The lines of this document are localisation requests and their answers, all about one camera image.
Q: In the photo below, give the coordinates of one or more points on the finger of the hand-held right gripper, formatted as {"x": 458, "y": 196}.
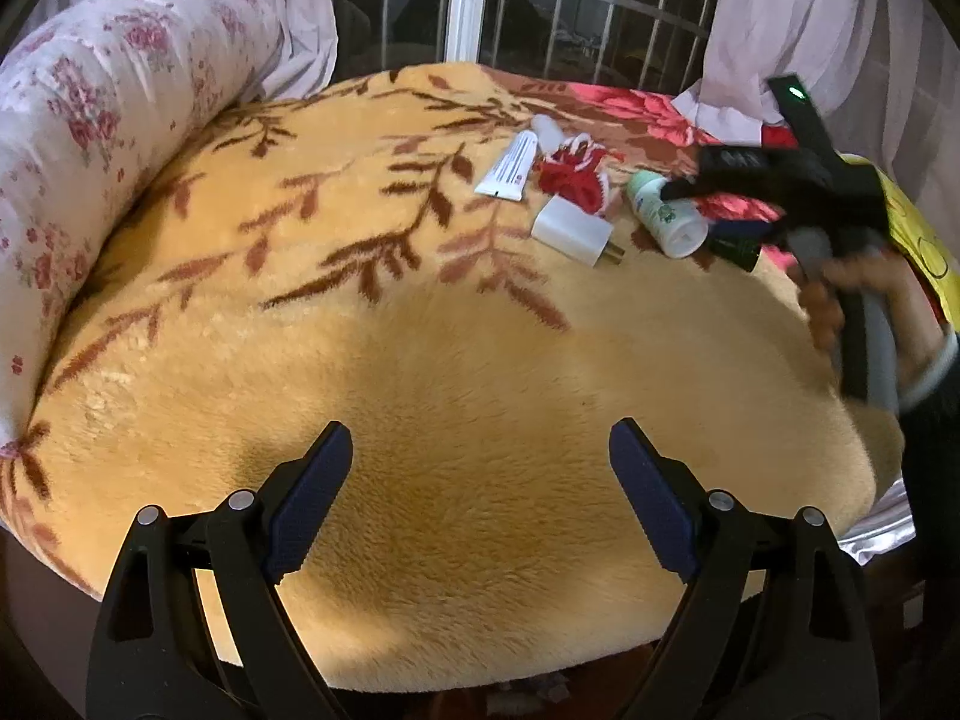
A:
{"x": 742, "y": 236}
{"x": 739, "y": 180}

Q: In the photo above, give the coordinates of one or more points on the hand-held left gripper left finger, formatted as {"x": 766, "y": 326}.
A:
{"x": 311, "y": 495}

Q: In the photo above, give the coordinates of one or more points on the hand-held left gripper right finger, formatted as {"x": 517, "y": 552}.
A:
{"x": 649, "y": 495}

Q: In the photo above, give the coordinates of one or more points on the white bottle with green cap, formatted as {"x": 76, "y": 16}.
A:
{"x": 667, "y": 221}

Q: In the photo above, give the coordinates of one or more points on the person's right hand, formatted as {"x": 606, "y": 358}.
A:
{"x": 911, "y": 307}

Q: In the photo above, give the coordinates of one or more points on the red cloth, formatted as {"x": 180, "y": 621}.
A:
{"x": 778, "y": 136}

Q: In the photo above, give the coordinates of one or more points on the red white knitted ornament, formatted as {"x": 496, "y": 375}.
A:
{"x": 574, "y": 176}

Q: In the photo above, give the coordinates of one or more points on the white plug charger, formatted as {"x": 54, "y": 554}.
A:
{"x": 566, "y": 225}

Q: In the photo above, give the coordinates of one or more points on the white sheer curtain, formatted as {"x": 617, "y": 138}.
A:
{"x": 247, "y": 7}
{"x": 810, "y": 7}

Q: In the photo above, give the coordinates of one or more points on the yellow floral plush blanket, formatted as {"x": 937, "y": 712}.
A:
{"x": 450, "y": 360}

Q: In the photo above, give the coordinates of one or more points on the white framed barred window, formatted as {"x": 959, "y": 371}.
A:
{"x": 585, "y": 7}

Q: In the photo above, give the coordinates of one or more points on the white satin bed sheet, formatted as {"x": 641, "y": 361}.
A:
{"x": 877, "y": 532}

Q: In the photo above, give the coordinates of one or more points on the white squeeze tube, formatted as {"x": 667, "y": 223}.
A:
{"x": 506, "y": 169}

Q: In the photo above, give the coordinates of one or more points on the pink floral bolster pillow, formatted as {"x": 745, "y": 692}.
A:
{"x": 90, "y": 112}

